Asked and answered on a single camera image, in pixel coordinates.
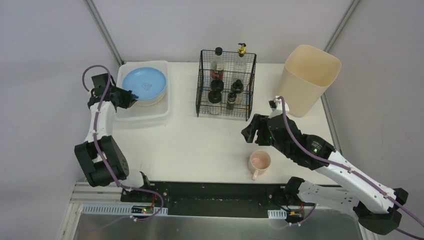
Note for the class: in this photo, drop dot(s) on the black wire basket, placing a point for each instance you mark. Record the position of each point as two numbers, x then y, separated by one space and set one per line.
244 102

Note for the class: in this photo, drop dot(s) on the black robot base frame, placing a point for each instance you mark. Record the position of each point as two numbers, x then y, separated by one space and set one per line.
202 199

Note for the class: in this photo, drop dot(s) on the blue round plate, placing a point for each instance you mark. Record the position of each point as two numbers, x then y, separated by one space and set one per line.
147 83

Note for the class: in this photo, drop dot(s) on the black lid granule shaker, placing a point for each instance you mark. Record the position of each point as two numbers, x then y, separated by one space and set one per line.
214 98

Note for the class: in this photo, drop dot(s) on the clear glass oil bottle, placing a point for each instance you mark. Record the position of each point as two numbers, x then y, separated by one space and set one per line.
240 63

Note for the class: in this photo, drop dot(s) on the black lid seasoning shaker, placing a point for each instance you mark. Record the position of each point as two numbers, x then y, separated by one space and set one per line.
217 85

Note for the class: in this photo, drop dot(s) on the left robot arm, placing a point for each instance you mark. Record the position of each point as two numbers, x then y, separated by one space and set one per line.
99 156

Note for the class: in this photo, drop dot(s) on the pink mug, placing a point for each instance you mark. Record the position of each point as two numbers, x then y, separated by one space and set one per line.
258 163

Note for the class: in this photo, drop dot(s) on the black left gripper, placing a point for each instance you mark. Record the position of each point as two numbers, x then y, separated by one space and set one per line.
122 100

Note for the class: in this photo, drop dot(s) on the cream waste bin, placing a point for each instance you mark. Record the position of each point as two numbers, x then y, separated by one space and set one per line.
307 74

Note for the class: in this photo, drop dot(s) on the small dark pepper jar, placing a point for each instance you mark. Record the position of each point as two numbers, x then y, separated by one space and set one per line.
231 100

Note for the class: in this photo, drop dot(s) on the red label vinegar bottle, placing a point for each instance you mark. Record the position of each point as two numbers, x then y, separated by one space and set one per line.
217 65

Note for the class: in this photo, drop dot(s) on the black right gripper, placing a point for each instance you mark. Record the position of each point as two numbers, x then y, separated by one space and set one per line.
257 129

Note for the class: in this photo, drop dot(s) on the black lid white shaker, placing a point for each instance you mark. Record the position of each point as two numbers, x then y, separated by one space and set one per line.
237 87

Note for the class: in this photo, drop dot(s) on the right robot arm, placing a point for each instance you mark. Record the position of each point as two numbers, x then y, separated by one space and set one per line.
359 200

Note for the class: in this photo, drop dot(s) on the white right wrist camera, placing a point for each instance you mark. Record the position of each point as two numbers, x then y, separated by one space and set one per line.
278 107

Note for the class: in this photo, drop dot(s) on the cream round plate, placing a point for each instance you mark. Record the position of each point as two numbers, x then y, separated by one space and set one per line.
150 101

